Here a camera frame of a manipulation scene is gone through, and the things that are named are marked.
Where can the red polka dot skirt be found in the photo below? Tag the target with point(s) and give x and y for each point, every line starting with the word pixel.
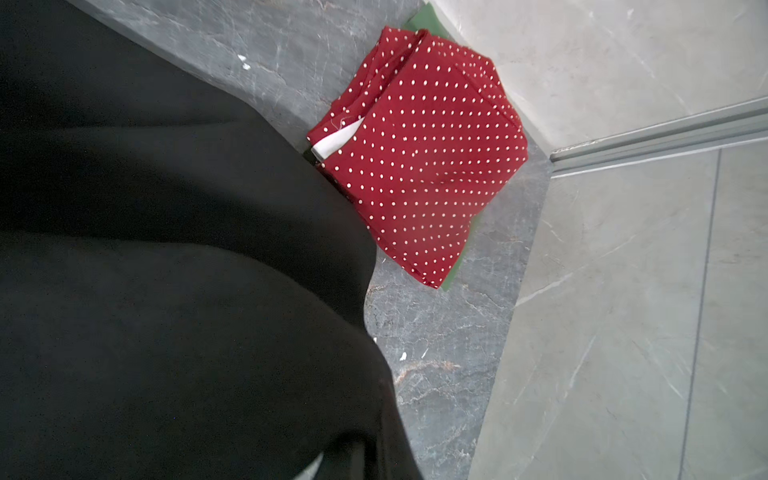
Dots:
pixel 421 141

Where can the black skirt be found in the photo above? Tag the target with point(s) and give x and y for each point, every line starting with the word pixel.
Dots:
pixel 182 294

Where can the green skirt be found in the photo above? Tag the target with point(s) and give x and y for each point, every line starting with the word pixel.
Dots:
pixel 432 17

